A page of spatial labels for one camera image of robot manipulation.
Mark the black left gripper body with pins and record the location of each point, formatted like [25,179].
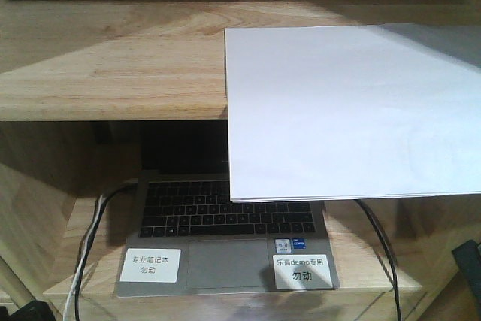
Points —
[33,311]

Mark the wooden shelf unit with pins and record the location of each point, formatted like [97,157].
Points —
[65,63]

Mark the white laptop label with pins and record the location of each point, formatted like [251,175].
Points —
[302,272]
[150,265]

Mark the grey laptop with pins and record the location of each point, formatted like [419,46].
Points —
[183,202]

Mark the white left laptop label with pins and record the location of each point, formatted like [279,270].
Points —
[150,265]

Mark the white paper sheets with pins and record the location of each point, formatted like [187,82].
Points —
[343,112]

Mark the white right laptop label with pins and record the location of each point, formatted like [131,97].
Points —
[302,272]

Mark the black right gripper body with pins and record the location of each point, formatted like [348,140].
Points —
[467,258]

